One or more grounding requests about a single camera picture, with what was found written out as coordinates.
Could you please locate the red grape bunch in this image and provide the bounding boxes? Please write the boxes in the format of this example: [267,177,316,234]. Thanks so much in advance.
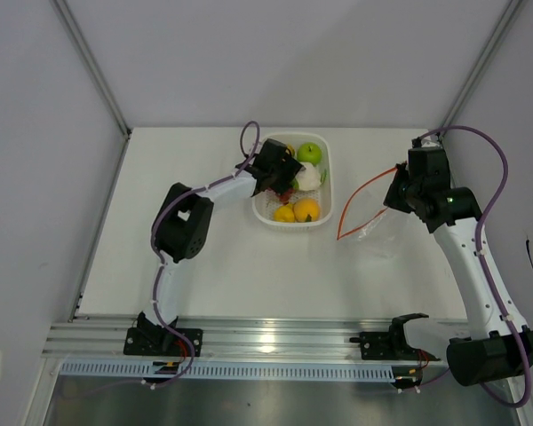
[266,187,295,205]

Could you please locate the white cauliflower with leaves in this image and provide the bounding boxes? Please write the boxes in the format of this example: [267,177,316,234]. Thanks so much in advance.
[292,162,328,192]

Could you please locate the yellow green mango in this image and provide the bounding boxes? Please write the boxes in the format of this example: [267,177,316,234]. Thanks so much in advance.
[285,145,295,157]

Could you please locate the clear orange zip bag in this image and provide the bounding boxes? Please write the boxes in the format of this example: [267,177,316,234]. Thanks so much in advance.
[336,166,408,260]

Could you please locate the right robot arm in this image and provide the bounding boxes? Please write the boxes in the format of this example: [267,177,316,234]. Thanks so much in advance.
[384,147,533,386]

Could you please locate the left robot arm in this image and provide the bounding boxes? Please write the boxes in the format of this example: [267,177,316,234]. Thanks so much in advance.
[131,138,304,355]

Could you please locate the green apple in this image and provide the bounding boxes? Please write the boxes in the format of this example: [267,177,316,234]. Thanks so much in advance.
[296,142,322,166]

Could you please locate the yellow bell pepper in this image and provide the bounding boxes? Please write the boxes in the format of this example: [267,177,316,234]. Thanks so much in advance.
[273,203,296,223]

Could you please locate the orange peach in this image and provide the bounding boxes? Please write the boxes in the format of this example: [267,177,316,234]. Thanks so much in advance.
[293,198,321,223]

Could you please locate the white perforated plastic basket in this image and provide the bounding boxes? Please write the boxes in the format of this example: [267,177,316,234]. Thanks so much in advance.
[252,131,333,232]

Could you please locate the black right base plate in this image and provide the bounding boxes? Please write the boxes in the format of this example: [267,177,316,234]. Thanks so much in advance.
[349,313,439,361]

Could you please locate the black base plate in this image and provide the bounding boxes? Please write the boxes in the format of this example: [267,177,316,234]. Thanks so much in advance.
[349,313,439,361]
[123,327,203,358]

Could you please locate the aluminium mounting rail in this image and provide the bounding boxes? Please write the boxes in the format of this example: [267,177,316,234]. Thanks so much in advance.
[41,315,528,367]

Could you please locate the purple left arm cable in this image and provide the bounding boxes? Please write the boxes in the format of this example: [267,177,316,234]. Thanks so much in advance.
[141,120,263,391]

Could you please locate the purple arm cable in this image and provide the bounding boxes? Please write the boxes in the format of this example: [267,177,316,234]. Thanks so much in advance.
[393,125,532,408]
[141,120,263,391]

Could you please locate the white slotted cable duct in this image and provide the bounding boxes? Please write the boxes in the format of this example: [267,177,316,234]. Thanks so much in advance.
[60,359,396,383]

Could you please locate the right aluminium frame post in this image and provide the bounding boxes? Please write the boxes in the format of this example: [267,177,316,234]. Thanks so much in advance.
[439,0,529,128]

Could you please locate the aluminium frame post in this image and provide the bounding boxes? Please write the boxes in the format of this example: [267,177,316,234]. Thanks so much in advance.
[50,0,131,140]
[439,0,529,128]

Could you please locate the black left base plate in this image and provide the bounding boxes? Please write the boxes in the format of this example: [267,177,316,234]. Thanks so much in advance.
[123,327,203,358]

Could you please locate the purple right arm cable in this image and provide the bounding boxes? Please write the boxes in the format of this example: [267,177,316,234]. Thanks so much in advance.
[393,125,532,408]

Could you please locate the left aluminium frame post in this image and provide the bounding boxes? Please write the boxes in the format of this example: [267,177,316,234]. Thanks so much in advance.
[50,0,131,140]

